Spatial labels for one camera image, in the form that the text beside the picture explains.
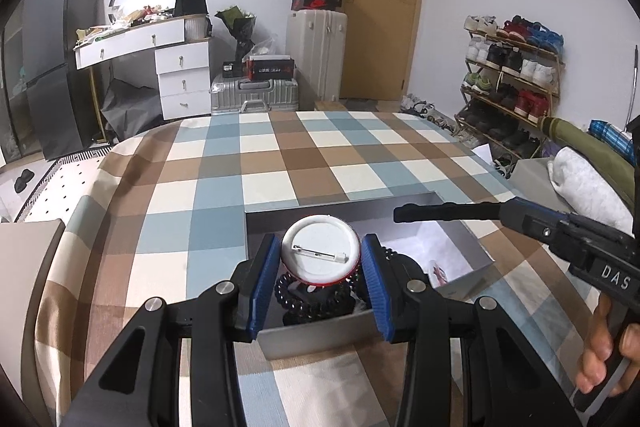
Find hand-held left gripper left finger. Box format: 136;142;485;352
55;234;282;427

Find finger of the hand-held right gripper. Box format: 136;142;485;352
393;198;571;248

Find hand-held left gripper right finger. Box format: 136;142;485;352
361;234;583;427

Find black coil hair ties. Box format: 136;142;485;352
274;247;401;325

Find round pin badge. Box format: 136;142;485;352
280;215;362;285

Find grey cardboard box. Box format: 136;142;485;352
243;192;496;360

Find person's right hand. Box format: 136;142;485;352
574;293;626;397

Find grey fluffy pillow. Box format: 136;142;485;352
547;147;633;233

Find loose shoes pile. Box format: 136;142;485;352
400;94;456;128

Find green rolled mat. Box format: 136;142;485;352
540;117;640;198

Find blue plaid bag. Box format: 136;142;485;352
587;119;636;165

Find checkered bed sheet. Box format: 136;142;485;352
37;109;640;427

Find wooden shoe rack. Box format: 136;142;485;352
454;14;566;158

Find rows of assorted shoes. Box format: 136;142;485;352
456;14;565;155

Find silver suitcase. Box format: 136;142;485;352
210;74;300;115

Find wooden door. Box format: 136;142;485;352
332;0;430;102

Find white suitcase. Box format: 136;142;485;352
286;9;349;104

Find black and red box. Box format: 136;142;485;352
245;56;296;81

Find white dressing table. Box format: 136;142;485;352
74;14;212;118

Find dark cloth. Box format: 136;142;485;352
100;77;163;140

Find black white patterned rug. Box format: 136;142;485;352
15;147;116;223

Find clear plastic bag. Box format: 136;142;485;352
252;34;281;58

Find black wrapped bouquet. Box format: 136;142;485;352
215;5;257;58

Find white ribbed basket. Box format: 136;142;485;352
184;14;210;42

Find desk clutter pile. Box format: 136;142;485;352
75;2;176;45

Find glass door cabinet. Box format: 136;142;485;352
0;27;41;160

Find dark grey fridge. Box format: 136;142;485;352
20;0;108;160

